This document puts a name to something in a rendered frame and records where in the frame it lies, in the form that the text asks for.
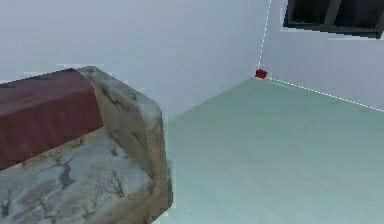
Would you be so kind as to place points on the patterned beige sofa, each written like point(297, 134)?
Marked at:
point(126, 133)

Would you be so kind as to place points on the black framed window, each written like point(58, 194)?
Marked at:
point(333, 15)

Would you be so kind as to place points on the dark red sofa cushion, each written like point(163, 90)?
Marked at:
point(43, 113)

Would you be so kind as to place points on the small red box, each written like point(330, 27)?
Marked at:
point(261, 73)

